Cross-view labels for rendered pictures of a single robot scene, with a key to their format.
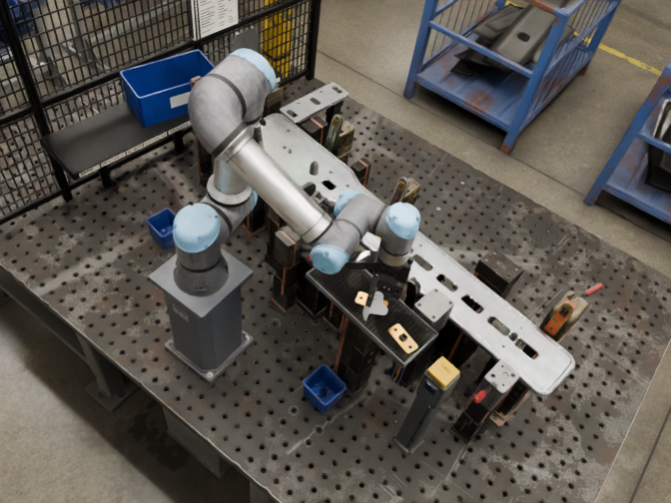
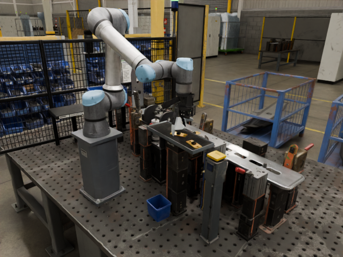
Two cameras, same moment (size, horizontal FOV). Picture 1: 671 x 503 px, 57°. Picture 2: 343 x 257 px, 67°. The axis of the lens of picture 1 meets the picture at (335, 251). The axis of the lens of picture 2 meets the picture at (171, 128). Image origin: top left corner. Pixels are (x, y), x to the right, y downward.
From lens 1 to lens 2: 0.96 m
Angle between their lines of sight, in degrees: 31
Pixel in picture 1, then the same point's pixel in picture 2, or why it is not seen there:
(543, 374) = (285, 180)
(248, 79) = (115, 10)
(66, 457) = not seen: outside the picture
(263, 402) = (124, 215)
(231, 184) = (111, 78)
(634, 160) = (334, 159)
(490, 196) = not seen: hidden behind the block
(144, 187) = not seen: hidden behind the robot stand
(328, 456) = (157, 242)
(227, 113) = (101, 14)
